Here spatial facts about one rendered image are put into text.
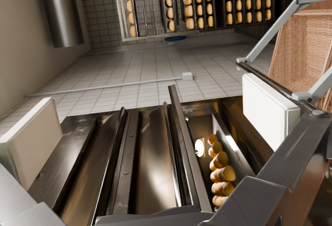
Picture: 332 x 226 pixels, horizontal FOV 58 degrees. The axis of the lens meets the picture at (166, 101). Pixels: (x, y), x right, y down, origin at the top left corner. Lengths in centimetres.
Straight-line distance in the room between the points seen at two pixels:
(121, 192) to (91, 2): 447
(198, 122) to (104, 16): 370
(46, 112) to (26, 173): 5
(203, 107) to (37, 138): 172
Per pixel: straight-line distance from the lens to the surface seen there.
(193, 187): 83
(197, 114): 189
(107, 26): 531
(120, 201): 108
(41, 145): 19
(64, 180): 128
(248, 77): 20
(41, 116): 19
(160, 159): 126
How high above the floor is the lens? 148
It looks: 1 degrees down
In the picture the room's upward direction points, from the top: 97 degrees counter-clockwise
